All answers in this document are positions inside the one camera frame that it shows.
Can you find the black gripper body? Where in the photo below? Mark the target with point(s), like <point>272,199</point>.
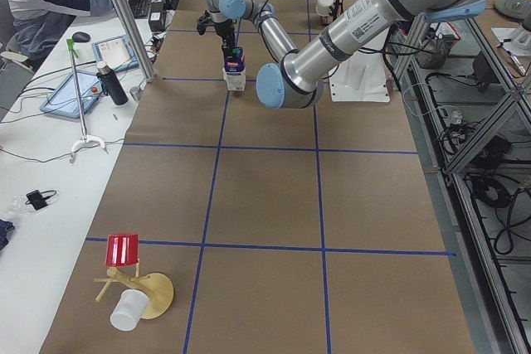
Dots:
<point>224,30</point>

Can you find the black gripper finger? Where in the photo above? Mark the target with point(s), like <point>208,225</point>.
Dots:
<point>228,45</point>

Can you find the blue white milk carton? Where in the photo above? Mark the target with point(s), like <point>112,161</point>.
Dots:
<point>234,70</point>

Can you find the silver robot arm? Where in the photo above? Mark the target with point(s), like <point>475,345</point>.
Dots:
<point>294,80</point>

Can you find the red plastic cup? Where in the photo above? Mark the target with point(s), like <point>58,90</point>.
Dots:
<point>122,250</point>

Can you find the white plastic cup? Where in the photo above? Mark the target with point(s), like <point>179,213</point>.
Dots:
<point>129,310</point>

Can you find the black keyboard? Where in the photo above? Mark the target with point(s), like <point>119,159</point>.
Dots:
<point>139,8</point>

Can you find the small metal cap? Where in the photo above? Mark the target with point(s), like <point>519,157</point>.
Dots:
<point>135,93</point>

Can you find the far blue teach pendant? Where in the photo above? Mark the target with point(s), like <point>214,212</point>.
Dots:
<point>117,52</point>

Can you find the blue teach pendant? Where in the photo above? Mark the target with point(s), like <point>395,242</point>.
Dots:
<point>117,52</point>
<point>63,101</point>

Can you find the black water bottle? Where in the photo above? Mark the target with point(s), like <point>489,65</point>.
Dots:
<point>110,83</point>

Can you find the black computer mouse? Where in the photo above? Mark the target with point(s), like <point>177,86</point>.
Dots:
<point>80,37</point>

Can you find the grabber reaching stick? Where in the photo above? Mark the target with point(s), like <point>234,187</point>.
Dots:
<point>86,139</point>

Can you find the near blue teach pendant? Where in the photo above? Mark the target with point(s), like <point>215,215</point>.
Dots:
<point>63,101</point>

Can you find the seated person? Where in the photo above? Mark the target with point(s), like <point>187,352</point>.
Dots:
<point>40,24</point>

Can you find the small black adapter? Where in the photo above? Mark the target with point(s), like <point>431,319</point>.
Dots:
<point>38,199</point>

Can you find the aluminium frame post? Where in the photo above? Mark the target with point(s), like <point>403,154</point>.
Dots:
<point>128,23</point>

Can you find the black wire cup rack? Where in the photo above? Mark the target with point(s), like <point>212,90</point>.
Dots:
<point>336,11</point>

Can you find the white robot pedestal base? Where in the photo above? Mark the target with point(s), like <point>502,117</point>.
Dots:
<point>360,79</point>

